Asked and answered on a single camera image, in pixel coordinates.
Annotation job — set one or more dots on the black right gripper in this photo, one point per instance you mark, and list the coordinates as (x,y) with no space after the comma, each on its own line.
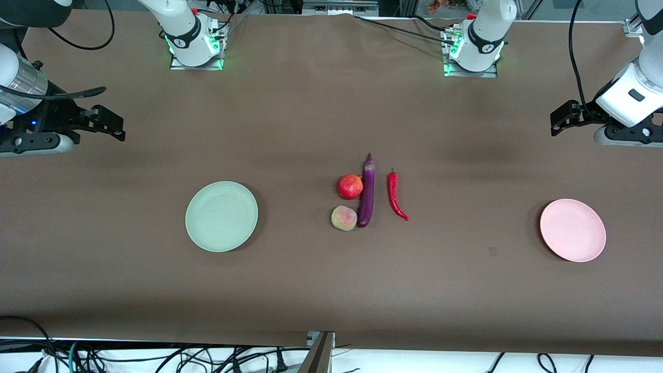
(56,115)

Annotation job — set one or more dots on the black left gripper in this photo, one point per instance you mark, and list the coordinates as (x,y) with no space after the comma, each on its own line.
(584,113)

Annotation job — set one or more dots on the red chili pepper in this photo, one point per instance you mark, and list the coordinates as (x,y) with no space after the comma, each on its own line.
(393,189)

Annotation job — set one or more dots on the long purple eggplant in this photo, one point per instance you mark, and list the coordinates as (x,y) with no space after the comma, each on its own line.
(366,197)

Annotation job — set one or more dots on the red pomegranate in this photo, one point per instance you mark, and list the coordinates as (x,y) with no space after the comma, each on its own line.
(350,187)

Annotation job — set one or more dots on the pink yellow peach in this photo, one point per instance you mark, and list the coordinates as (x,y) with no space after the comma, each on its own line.
(344,218)

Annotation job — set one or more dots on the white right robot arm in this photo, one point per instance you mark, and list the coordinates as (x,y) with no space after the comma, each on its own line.
(184,31)

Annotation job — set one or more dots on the pink round plate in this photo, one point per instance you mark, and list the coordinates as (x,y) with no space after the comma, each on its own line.
(572,230)

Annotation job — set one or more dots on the pale green round plate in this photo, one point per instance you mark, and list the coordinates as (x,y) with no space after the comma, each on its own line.
(221,217)

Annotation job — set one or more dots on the brown table cover sheet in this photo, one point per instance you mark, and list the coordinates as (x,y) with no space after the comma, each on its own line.
(331,129)

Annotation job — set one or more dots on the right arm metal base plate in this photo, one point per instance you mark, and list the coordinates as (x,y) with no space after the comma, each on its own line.
(176,66)

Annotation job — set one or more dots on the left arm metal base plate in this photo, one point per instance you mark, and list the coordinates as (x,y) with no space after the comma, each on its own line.
(469,74)

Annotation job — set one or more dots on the aluminium profile bracket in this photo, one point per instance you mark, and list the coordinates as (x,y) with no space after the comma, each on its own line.
(634,27)

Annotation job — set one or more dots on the aluminium frame rail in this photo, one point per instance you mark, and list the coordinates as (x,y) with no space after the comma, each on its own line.
(339,7)

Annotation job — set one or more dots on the grey metal camera post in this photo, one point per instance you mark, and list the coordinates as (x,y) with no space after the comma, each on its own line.
(318,355)

